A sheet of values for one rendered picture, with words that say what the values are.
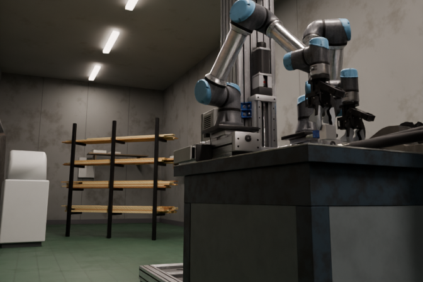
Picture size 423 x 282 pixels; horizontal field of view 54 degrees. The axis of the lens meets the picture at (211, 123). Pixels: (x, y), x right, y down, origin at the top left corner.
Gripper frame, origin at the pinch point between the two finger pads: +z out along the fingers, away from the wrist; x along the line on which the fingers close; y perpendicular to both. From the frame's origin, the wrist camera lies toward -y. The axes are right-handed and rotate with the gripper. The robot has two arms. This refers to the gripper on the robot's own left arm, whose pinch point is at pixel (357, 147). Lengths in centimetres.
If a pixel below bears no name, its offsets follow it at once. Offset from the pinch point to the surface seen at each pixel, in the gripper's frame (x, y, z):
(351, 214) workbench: 68, -59, 25
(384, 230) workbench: 58, -59, 29
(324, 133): 31.5, -13.8, -1.8
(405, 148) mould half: 19.0, -37.5, 5.4
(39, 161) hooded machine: 73, 540, -31
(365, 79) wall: -248, 205, -119
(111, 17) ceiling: -35, 595, -307
